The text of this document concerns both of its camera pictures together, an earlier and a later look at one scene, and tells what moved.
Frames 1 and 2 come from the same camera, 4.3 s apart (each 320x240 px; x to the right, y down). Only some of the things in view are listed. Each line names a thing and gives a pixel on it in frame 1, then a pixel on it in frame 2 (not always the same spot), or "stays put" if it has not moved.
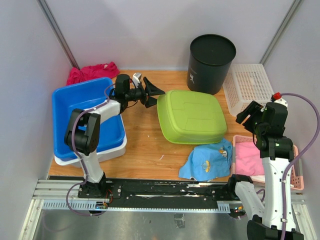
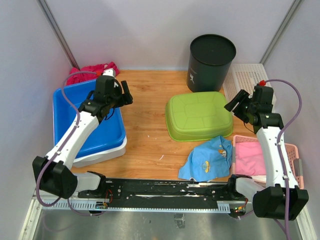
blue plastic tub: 83,95 stays put
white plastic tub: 101,157 stays put
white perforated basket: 244,84 stays put
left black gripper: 151,90 → 126,98
